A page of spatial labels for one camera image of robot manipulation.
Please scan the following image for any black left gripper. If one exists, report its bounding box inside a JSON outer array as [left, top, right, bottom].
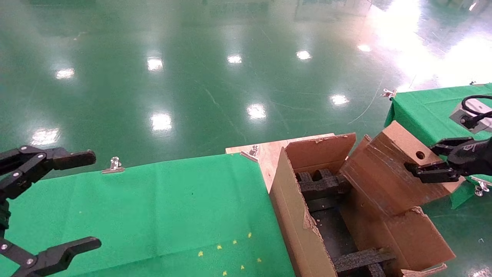
[[0, 145, 102, 277]]

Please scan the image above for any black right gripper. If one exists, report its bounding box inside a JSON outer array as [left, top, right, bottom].
[[404, 138, 492, 184]]

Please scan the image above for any small brown cardboard box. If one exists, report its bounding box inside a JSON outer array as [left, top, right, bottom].
[[340, 120, 465, 216]]

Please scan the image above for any large open cardboard carton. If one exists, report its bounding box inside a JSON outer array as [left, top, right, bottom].
[[269, 133, 456, 277]]

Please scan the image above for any green table cloth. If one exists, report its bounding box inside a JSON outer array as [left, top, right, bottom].
[[384, 83, 492, 210], [0, 153, 296, 277]]

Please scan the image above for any black braided camera cable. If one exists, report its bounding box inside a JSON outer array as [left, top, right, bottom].
[[460, 95, 492, 129]]

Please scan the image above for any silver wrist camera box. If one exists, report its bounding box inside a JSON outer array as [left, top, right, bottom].
[[450, 98, 492, 133]]

